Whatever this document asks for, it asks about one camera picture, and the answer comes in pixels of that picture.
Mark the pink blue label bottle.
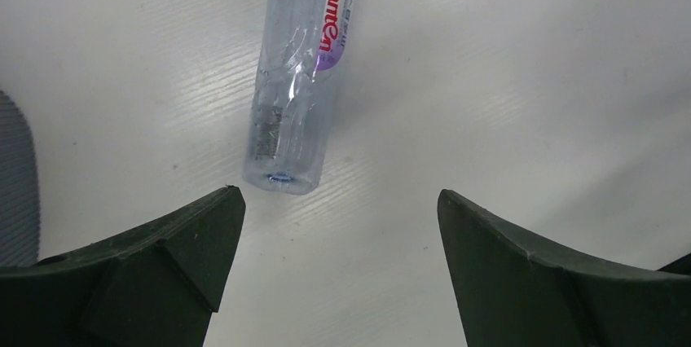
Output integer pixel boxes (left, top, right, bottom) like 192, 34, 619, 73
243, 0, 354, 195

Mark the grey ribbed waste bin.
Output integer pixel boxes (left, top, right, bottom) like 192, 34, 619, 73
1, 93, 41, 267

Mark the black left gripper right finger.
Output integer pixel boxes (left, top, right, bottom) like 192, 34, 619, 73
437, 190, 690, 346

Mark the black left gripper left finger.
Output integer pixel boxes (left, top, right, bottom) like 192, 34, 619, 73
1, 186, 246, 346

